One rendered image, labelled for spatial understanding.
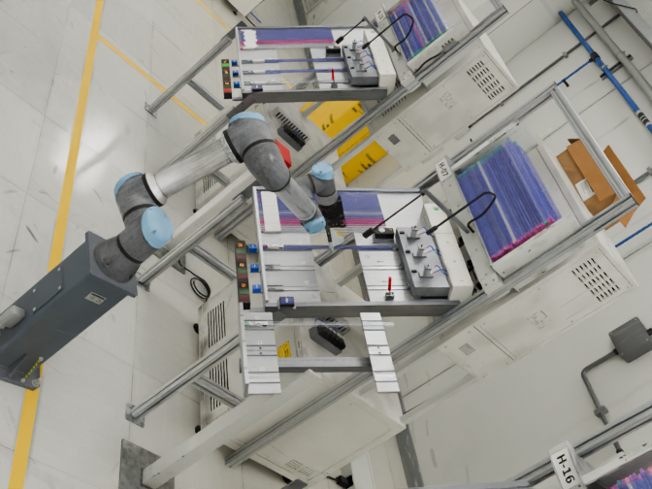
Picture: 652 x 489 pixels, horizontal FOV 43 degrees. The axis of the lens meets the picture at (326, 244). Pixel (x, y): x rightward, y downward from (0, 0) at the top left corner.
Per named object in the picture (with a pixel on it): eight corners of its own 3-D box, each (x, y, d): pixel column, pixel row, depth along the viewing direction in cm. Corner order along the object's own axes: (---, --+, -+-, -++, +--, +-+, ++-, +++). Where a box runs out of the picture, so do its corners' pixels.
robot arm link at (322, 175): (306, 164, 291) (327, 157, 293) (309, 188, 299) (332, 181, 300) (312, 177, 286) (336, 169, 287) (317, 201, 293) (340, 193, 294)
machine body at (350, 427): (189, 439, 329) (304, 360, 307) (187, 313, 381) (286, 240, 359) (297, 495, 365) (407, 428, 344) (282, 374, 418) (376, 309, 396)
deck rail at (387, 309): (264, 318, 290) (265, 306, 286) (264, 314, 291) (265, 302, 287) (457, 315, 302) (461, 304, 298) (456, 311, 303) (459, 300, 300)
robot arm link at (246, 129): (115, 219, 252) (272, 136, 248) (103, 182, 259) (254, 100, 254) (135, 235, 263) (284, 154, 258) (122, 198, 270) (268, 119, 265)
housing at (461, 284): (444, 313, 303) (453, 286, 294) (416, 229, 340) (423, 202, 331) (466, 313, 305) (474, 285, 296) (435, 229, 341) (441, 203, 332)
